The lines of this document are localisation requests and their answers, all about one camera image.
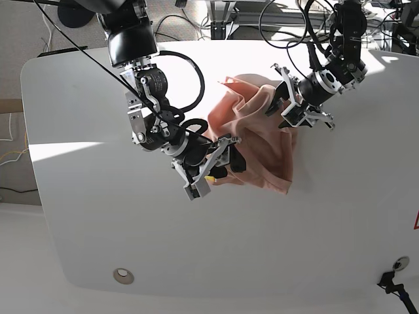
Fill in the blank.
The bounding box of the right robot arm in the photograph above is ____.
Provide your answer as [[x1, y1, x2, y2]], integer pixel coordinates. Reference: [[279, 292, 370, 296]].
[[98, 1, 246, 190]]

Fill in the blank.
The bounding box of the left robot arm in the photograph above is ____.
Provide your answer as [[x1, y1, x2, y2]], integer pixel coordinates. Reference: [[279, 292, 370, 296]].
[[265, 1, 367, 129]]

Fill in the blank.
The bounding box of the left table grommet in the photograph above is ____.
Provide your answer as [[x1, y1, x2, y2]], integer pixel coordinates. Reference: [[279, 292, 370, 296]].
[[113, 268, 134, 285]]

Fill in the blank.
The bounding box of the table grommet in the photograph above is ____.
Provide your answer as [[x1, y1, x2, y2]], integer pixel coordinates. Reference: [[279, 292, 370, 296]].
[[393, 256, 410, 271], [113, 268, 134, 285]]

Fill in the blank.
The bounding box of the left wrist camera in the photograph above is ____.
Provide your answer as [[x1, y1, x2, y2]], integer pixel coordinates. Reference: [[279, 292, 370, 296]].
[[281, 104, 306, 128]]

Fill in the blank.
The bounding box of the silver aluminium frame profile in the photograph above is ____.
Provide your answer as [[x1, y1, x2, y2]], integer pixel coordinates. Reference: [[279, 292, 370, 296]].
[[206, 0, 331, 41]]

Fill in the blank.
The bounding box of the right table grommet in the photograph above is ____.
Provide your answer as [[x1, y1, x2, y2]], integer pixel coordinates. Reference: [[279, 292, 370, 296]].
[[393, 256, 410, 271]]

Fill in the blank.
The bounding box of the red warning sticker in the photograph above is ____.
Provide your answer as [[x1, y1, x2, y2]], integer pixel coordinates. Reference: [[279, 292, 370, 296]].
[[414, 212, 419, 230]]

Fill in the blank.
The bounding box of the black clamp mount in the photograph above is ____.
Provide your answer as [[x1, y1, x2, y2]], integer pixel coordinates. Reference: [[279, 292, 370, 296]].
[[377, 271, 418, 314]]

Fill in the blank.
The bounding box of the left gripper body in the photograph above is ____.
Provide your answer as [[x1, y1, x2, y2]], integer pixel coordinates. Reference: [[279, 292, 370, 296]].
[[272, 63, 336, 130]]

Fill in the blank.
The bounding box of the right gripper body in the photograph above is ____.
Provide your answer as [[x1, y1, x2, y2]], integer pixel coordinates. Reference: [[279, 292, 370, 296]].
[[172, 134, 242, 184]]

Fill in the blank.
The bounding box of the salmon pink T-shirt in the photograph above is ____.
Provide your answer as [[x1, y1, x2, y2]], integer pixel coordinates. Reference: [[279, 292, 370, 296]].
[[204, 77, 298, 194]]

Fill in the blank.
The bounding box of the black floor cable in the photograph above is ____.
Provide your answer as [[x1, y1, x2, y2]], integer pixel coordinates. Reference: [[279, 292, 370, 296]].
[[153, 3, 210, 45]]

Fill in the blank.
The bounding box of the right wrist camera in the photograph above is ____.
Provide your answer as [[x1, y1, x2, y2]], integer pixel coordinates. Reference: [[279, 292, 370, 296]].
[[183, 178, 211, 201]]

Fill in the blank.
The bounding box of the white cable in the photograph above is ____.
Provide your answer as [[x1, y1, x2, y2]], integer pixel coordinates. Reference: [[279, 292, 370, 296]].
[[41, 3, 54, 53]]

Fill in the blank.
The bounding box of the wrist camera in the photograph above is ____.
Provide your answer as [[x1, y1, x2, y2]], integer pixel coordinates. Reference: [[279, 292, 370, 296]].
[[183, 178, 211, 201], [281, 104, 306, 128]]

